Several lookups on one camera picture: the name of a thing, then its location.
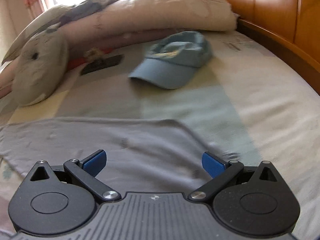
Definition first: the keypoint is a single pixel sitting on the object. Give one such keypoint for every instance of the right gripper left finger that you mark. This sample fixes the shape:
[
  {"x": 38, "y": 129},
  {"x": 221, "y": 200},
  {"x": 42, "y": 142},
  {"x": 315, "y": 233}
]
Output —
[{"x": 53, "y": 200}]

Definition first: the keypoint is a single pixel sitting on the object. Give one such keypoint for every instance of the grey-blue pants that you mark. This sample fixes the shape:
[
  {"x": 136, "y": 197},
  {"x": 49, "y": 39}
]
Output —
[{"x": 142, "y": 155}]

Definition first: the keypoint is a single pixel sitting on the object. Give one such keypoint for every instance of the pink folded quilt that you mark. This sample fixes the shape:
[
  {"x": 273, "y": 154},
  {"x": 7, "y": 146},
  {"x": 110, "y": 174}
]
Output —
[{"x": 145, "y": 19}]

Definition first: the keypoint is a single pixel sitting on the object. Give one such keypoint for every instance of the blue baseball cap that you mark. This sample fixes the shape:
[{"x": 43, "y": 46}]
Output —
[{"x": 173, "y": 61}]

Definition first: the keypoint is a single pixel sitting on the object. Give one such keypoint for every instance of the orange red object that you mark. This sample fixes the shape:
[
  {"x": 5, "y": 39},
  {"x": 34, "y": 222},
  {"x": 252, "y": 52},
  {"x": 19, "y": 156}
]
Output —
[{"x": 89, "y": 56}]

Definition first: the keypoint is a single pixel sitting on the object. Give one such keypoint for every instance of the patchwork bed sheet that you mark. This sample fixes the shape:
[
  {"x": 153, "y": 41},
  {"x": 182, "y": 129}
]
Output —
[{"x": 245, "y": 100}]

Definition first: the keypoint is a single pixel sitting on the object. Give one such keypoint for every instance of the wooden headboard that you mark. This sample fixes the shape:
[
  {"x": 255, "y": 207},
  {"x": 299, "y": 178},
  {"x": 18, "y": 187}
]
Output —
[{"x": 288, "y": 28}]

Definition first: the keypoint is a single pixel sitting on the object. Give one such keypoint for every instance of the grey cat face cushion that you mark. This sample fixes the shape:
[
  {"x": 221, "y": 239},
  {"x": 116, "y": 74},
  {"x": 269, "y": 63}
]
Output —
[{"x": 41, "y": 67}]

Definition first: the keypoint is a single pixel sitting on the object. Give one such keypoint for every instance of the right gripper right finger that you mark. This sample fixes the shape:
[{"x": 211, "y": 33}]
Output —
[{"x": 248, "y": 200}]

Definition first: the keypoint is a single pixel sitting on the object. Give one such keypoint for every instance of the black phone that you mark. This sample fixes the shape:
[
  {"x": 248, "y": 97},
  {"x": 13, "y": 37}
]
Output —
[{"x": 102, "y": 63}]

